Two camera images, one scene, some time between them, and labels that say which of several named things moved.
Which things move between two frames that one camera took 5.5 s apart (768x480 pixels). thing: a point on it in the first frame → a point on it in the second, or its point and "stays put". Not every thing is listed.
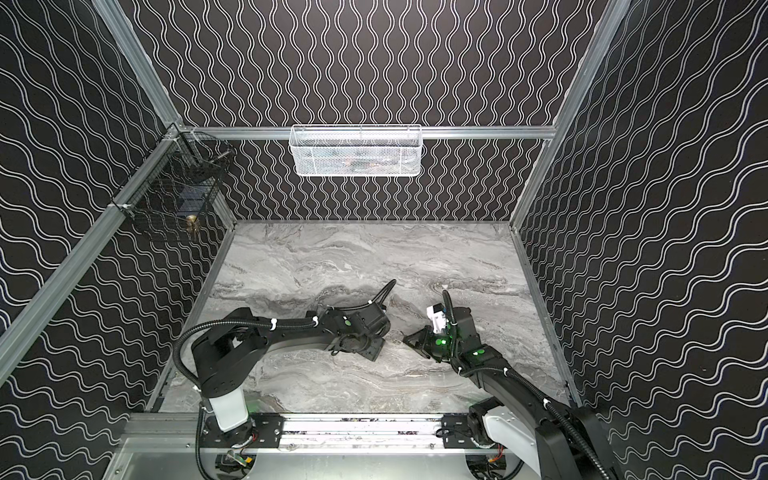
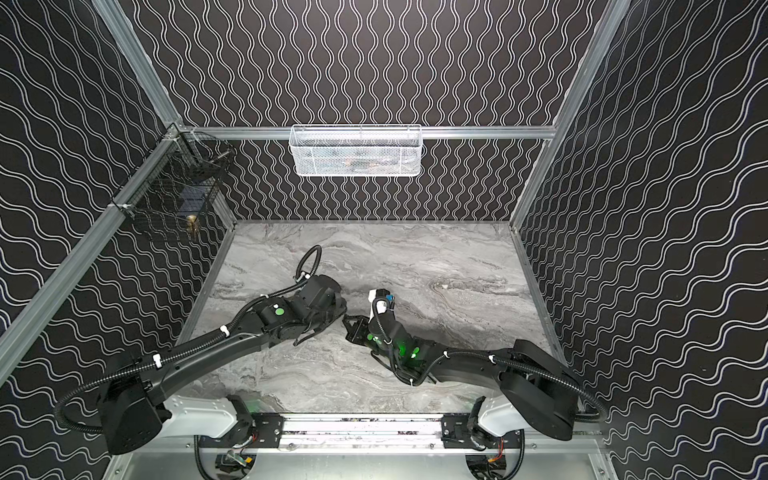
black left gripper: x=365 y=346 → x=335 y=306
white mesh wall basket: x=356 y=150 stays put
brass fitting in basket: x=192 y=224 stays put
